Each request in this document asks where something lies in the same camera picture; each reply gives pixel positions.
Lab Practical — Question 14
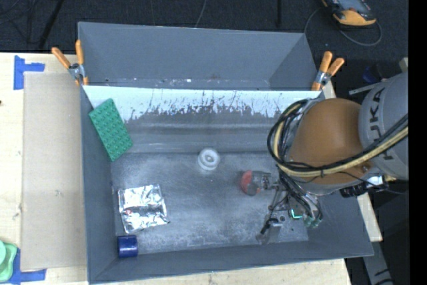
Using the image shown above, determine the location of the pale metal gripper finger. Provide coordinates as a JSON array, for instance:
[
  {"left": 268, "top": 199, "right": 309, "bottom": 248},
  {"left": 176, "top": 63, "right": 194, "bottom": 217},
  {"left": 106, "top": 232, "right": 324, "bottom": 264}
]
[
  {"left": 252, "top": 171, "right": 279, "bottom": 194},
  {"left": 256, "top": 214, "right": 287, "bottom": 245}
]

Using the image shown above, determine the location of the red round object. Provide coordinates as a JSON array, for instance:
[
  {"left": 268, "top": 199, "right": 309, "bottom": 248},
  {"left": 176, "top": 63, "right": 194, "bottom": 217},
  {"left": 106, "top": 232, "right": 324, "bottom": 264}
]
[{"left": 240, "top": 170, "right": 263, "bottom": 196}]

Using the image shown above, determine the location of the grey metal bin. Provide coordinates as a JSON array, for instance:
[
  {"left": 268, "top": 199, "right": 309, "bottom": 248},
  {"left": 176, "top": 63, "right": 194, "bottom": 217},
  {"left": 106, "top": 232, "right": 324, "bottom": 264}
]
[{"left": 77, "top": 21, "right": 375, "bottom": 284}]

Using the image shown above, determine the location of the silver foil packet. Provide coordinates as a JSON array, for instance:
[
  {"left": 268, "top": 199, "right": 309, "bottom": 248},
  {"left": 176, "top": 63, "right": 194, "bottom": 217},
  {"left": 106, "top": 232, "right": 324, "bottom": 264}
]
[{"left": 117, "top": 184, "right": 171, "bottom": 234}]

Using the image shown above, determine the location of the blue cylinder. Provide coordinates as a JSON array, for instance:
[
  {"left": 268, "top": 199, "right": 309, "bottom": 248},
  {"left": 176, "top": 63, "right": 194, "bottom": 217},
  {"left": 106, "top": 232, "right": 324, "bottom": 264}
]
[{"left": 116, "top": 234, "right": 139, "bottom": 259}]

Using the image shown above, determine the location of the green studded flat block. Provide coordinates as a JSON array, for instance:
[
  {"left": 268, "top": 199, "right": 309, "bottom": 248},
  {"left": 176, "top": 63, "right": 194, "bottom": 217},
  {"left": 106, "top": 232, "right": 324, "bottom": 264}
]
[{"left": 88, "top": 97, "right": 134, "bottom": 163}]

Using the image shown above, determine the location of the pale cardboard board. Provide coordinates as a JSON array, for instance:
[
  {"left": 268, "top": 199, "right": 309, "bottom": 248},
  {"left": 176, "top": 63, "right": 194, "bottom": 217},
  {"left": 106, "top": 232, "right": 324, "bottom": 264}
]
[{"left": 19, "top": 71, "right": 88, "bottom": 273}]

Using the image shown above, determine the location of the pale green round object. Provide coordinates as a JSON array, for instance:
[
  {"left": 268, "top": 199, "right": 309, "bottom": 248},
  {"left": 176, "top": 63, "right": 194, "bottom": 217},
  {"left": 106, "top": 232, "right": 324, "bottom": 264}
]
[{"left": 0, "top": 239, "right": 19, "bottom": 282}]

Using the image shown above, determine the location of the black cylinder on white bracket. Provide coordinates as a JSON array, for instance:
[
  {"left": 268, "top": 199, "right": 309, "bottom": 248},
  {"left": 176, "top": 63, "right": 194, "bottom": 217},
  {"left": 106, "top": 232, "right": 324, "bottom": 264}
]
[{"left": 339, "top": 174, "right": 390, "bottom": 199}]

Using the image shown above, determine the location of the clear plastic ring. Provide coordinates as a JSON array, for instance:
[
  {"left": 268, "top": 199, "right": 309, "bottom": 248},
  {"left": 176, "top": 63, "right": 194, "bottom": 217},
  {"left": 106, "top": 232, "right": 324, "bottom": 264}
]
[{"left": 196, "top": 147, "right": 222, "bottom": 172}]

